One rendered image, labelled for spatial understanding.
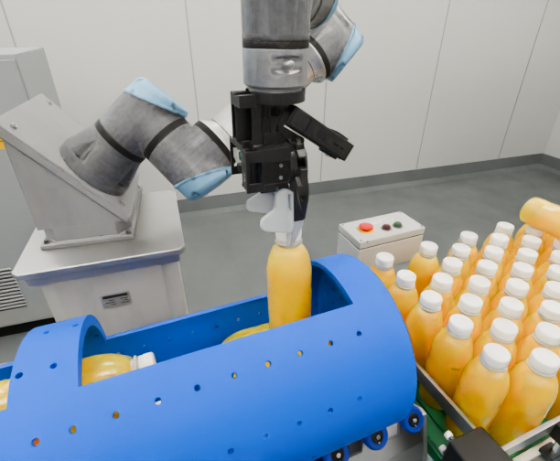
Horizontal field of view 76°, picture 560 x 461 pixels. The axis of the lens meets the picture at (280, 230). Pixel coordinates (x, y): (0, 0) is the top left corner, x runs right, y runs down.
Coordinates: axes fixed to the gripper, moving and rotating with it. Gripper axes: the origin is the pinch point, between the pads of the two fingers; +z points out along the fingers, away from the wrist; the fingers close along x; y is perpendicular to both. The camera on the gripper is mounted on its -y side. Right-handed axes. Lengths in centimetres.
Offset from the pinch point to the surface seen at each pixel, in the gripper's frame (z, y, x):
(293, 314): 11.8, 1.0, 5.0
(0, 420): 7.3, 35.9, 12.2
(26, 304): 109, 89, -148
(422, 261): 21.7, -39.1, -9.2
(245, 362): 8.0, 11.4, 14.0
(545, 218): 13, -69, -4
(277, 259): 3.3, 2.4, 2.0
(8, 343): 131, 104, -146
